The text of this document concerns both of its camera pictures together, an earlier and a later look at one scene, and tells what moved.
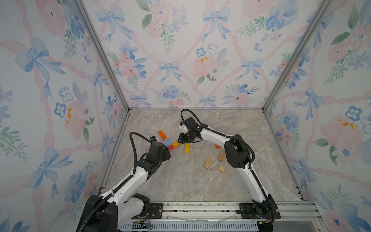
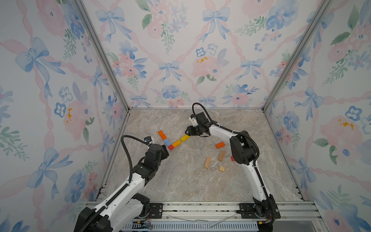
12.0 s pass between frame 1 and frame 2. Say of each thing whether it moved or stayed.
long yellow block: moved
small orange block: stayed
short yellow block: stayed
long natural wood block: stayed
